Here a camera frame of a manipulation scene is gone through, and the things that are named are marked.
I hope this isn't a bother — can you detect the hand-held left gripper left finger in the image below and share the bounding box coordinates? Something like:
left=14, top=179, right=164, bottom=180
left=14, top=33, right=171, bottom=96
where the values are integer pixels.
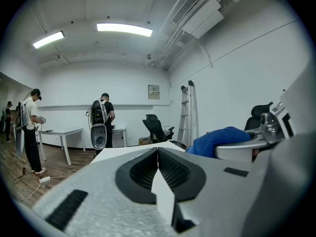
left=32, top=147, right=171, bottom=237

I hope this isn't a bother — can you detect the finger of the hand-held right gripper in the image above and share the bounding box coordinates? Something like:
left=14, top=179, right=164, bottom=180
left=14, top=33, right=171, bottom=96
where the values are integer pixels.
left=214, top=138, right=271, bottom=163
left=244, top=129, right=264, bottom=141

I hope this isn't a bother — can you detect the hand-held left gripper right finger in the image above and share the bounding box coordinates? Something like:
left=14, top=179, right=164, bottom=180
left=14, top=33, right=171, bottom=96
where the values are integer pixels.
left=158, top=147, right=260, bottom=237

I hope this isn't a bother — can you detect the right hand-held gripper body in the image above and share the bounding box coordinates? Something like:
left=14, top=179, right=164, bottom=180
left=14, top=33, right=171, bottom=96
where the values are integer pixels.
left=238, top=62, right=316, bottom=237

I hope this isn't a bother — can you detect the blue cloth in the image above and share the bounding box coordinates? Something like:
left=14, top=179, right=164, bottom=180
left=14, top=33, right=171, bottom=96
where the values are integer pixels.
left=186, top=126, right=252, bottom=159

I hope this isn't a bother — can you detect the black office chair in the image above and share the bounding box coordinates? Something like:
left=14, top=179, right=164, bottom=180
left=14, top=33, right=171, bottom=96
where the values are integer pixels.
left=243, top=102, right=274, bottom=132
left=142, top=114, right=175, bottom=144

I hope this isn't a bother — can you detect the white table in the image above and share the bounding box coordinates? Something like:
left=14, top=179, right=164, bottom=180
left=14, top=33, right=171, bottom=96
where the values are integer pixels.
left=90, top=141, right=186, bottom=165
left=111, top=127, right=127, bottom=148
left=37, top=128, right=87, bottom=166

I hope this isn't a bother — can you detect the aluminium ladder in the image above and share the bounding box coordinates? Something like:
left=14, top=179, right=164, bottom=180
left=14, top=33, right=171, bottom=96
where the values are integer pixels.
left=177, top=80, right=198, bottom=149

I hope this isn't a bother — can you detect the white air conditioner unit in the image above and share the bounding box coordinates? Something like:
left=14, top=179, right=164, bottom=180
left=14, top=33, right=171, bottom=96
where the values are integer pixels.
left=171, top=0, right=224, bottom=40

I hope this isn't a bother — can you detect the ceiling light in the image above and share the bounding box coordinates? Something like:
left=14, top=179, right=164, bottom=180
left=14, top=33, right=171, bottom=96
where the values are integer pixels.
left=33, top=30, right=66, bottom=50
left=96, top=22, right=154, bottom=38

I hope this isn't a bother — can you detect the white cable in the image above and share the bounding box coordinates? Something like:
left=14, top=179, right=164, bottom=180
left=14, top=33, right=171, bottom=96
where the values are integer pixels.
left=19, top=175, right=70, bottom=203

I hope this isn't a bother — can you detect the black cable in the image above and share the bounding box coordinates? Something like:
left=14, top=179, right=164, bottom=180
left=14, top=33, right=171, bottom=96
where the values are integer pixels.
left=12, top=154, right=36, bottom=185

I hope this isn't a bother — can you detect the grey wall electrical panel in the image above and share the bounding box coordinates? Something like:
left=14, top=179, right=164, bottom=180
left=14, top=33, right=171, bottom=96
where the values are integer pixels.
left=148, top=84, right=161, bottom=100

